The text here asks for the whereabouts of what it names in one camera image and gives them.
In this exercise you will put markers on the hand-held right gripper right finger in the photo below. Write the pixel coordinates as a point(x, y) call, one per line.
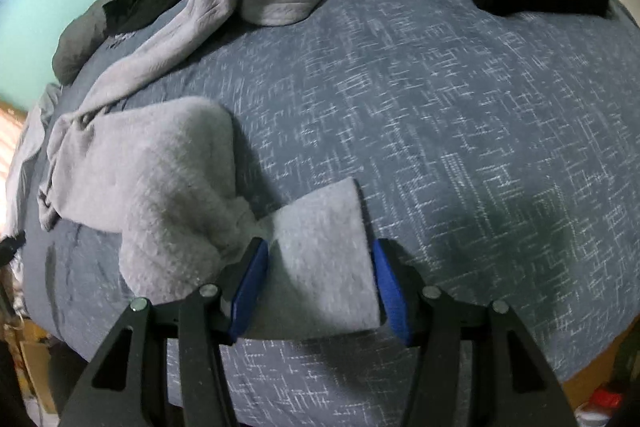
point(392, 292)

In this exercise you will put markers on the grey knit sweater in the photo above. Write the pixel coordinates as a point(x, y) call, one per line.
point(165, 187)

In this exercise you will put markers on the wooden window frame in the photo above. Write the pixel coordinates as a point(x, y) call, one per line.
point(12, 111)

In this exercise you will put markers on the black garment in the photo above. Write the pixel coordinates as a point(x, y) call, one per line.
point(127, 12)

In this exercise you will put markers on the bed with blue sheet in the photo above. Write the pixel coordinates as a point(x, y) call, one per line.
point(450, 132)

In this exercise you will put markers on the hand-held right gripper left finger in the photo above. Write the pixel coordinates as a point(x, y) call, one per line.
point(250, 287)

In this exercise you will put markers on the pink curtain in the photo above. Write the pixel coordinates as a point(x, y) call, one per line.
point(7, 142)

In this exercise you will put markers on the light grey blanket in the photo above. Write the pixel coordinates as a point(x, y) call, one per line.
point(27, 147)

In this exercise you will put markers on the cardboard box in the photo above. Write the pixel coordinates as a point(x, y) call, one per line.
point(32, 357)

